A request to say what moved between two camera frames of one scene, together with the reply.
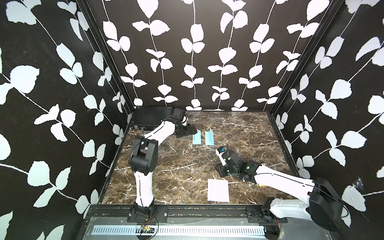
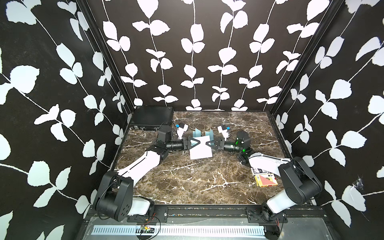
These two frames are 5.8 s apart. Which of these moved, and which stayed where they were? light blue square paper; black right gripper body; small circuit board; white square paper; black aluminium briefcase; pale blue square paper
Moved: black right gripper body; white square paper
Stayed: small circuit board; black aluminium briefcase; pale blue square paper; light blue square paper
